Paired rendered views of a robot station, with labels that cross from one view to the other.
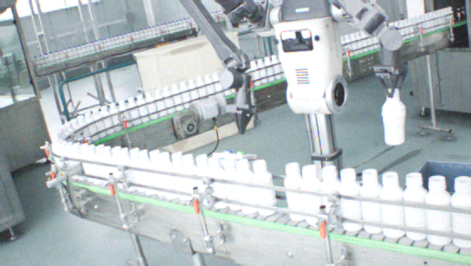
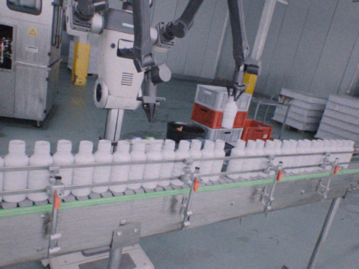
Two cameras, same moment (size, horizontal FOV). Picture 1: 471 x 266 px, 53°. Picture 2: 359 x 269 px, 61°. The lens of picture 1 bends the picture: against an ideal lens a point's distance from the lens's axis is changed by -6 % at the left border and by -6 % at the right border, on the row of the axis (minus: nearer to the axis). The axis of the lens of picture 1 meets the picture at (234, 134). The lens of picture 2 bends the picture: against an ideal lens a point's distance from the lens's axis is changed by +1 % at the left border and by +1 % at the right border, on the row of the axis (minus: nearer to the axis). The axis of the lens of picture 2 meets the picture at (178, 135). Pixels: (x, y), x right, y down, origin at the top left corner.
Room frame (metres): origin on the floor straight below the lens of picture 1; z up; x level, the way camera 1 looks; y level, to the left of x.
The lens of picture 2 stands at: (1.34, 1.11, 1.48)
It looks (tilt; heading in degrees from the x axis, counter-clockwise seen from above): 16 degrees down; 281
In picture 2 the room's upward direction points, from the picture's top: 12 degrees clockwise
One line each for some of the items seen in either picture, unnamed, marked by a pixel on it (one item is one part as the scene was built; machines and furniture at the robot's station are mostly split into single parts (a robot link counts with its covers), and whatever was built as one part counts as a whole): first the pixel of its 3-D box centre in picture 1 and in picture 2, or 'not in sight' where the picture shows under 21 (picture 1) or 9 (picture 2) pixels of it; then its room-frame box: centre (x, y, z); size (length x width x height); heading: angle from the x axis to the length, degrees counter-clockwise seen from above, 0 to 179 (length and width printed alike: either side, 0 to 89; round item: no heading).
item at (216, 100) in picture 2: not in sight; (222, 98); (1.59, -2.67, 1.00); 0.61 x 0.41 x 0.22; 54
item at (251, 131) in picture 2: not in sight; (247, 130); (1.18, -3.26, 0.55); 0.61 x 0.41 x 0.22; 50
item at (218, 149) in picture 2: (263, 187); (215, 159); (1.38, -0.05, 1.08); 0.06 x 0.06 x 0.17
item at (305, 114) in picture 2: not in sight; (304, 111); (-0.30, -7.68, 0.50); 1.23 x 1.05 x 1.00; 45
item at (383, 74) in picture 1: (391, 81); (235, 92); (1.39, -0.48, 1.32); 0.07 x 0.07 x 0.09; 44
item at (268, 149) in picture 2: (351, 199); (265, 158); (1.18, -0.26, 1.08); 0.06 x 0.06 x 0.17
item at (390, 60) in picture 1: (390, 56); (238, 78); (1.39, -0.49, 1.39); 0.10 x 0.07 x 0.07; 134
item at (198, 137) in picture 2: not in sight; (180, 152); (1.89, -2.20, 0.32); 0.45 x 0.45 x 0.64
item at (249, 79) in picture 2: not in sight; (247, 88); (1.34, -10.32, 0.55); 0.40 x 0.40 x 1.10; 47
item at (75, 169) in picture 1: (74, 194); not in sight; (2.01, 0.74, 0.96); 0.23 x 0.10 x 0.27; 137
